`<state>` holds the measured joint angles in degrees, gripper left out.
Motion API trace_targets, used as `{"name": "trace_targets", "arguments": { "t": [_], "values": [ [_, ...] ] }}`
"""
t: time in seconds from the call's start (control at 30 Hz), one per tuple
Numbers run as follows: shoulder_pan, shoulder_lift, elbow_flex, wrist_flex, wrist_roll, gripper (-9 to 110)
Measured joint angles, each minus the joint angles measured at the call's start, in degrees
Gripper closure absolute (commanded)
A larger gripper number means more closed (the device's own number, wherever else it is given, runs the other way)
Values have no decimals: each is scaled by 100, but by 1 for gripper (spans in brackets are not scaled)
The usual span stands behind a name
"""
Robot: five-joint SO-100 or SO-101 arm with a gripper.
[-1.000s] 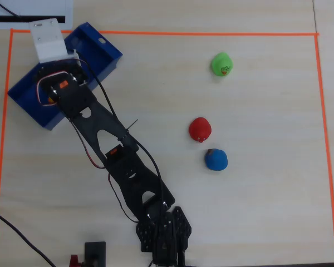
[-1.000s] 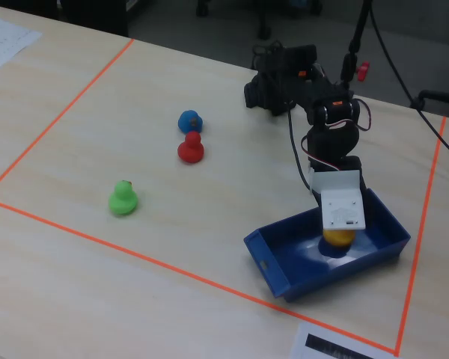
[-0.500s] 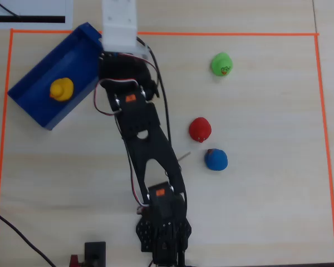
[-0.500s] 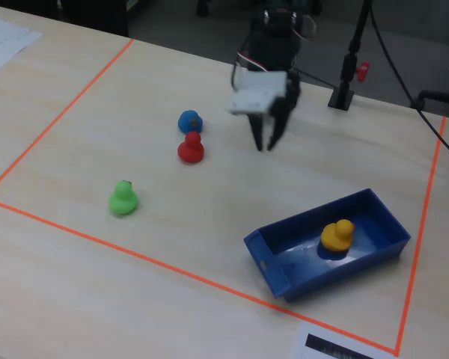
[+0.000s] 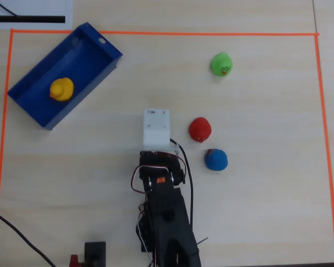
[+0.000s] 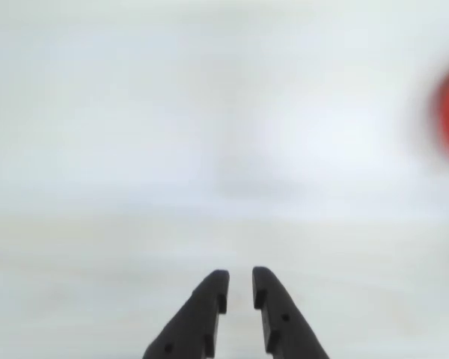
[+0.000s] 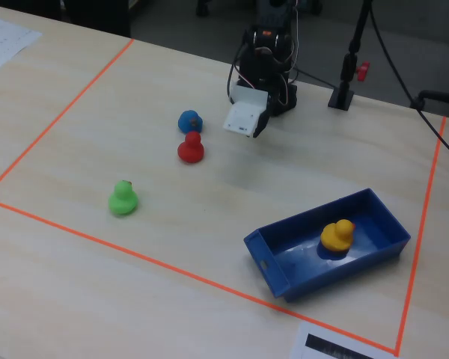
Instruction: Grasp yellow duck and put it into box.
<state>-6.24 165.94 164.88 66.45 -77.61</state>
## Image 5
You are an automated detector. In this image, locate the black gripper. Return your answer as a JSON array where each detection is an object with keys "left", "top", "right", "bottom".
[{"left": 138, "top": 150, "right": 186, "bottom": 193}]

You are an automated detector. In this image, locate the yellow rubber duck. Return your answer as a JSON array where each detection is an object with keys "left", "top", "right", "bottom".
[{"left": 49, "top": 77, "right": 75, "bottom": 102}]

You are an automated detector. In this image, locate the red rubber duck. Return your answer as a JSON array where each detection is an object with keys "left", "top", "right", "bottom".
[{"left": 188, "top": 117, "right": 212, "bottom": 144}]

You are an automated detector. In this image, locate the blue rubber duck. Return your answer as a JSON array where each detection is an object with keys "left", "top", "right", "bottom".
[{"left": 204, "top": 148, "right": 229, "bottom": 171}]

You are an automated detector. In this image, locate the green rubber duck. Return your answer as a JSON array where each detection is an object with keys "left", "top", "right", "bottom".
[{"left": 210, "top": 52, "right": 234, "bottom": 77}]

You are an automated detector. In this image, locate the blue plastic box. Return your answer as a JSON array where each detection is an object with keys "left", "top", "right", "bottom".
[{"left": 7, "top": 22, "right": 124, "bottom": 131}]

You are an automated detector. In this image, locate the black table clamp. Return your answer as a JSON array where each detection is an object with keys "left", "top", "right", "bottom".
[{"left": 84, "top": 241, "right": 107, "bottom": 267}]

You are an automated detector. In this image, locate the orange tape boundary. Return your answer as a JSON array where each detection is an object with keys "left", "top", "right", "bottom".
[{"left": 0, "top": 28, "right": 334, "bottom": 267}]

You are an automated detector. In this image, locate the white paper with black bar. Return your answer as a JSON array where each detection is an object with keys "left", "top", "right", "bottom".
[{"left": 0, "top": 0, "right": 74, "bottom": 30}]

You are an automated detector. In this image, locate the red white servo wire loop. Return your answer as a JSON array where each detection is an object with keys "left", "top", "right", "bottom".
[{"left": 130, "top": 155, "right": 186, "bottom": 195}]

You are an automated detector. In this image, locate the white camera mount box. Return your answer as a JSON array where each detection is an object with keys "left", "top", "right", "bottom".
[{"left": 143, "top": 108, "right": 180, "bottom": 155}]

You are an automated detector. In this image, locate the black camera cable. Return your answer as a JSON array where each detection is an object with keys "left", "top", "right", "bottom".
[{"left": 169, "top": 138, "right": 195, "bottom": 231}]

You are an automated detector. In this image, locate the red black arm wire bundle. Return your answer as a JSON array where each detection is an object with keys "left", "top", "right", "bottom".
[{"left": 135, "top": 200, "right": 158, "bottom": 267}]

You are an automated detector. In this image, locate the red clamp handle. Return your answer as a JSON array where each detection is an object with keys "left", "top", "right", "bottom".
[{"left": 69, "top": 254, "right": 86, "bottom": 267}]

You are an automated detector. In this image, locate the thick black table cable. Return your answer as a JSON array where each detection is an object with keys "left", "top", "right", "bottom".
[{"left": 0, "top": 207, "right": 56, "bottom": 267}]

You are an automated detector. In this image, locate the thin black cable on paper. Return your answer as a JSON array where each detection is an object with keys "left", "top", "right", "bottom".
[{"left": 0, "top": 0, "right": 22, "bottom": 19}]

